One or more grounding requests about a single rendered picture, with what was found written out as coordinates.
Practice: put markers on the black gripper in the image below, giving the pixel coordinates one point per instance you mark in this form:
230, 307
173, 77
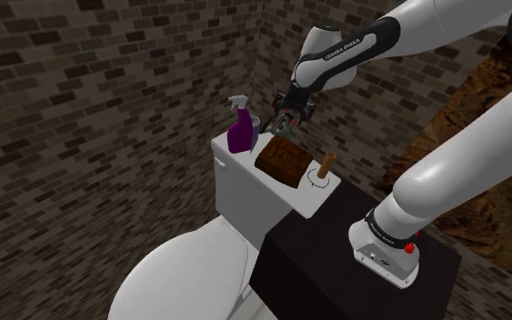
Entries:
290, 113

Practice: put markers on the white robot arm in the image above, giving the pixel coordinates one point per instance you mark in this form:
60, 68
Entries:
468, 164

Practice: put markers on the brown square box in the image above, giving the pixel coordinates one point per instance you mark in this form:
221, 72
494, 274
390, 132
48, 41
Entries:
284, 160

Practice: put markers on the purple spray bottle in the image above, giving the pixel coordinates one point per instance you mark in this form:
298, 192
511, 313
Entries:
239, 133

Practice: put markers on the white toilet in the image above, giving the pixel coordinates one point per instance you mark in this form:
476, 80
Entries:
237, 195

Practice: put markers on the dark robot stand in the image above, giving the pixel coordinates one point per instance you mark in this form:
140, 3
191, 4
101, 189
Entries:
326, 270

